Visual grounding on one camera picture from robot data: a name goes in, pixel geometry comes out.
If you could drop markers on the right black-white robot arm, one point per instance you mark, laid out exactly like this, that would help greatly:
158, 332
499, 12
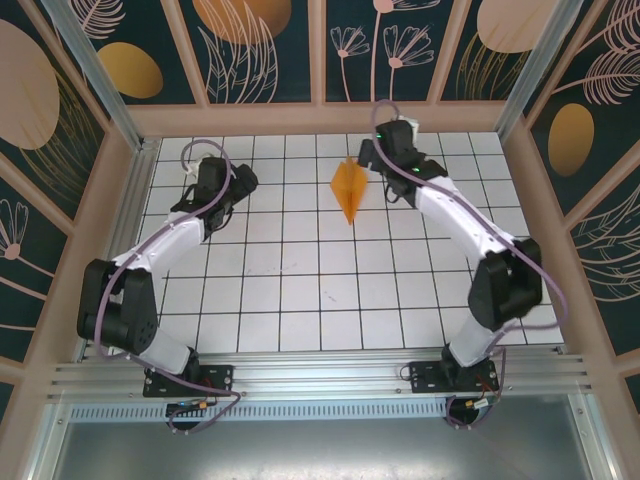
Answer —
505, 285

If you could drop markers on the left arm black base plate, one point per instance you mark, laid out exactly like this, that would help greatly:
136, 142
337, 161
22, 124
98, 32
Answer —
220, 380

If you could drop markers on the long aluminium mounting rail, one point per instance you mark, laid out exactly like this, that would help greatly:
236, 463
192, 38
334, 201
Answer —
320, 375

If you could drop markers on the orange square paper sheet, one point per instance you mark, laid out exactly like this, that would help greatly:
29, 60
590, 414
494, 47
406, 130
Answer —
350, 192

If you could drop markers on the aluminium frame post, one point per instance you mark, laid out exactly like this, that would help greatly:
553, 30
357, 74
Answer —
536, 65
102, 85

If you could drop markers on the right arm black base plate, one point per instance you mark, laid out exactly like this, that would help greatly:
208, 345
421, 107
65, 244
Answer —
422, 382

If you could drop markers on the right aluminium frame post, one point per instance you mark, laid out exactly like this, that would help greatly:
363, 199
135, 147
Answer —
536, 65

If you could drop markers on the aluminium side rail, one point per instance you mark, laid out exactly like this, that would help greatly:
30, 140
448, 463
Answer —
132, 200

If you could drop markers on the left aluminium frame post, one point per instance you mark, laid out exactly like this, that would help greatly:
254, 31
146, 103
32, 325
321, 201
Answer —
102, 85

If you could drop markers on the grey sheet metal panel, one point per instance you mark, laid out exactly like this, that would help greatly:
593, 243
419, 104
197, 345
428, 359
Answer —
320, 450

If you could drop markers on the left black-white robot arm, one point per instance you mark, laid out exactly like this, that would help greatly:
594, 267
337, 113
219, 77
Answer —
135, 310

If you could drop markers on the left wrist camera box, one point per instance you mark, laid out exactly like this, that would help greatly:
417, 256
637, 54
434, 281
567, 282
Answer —
193, 167

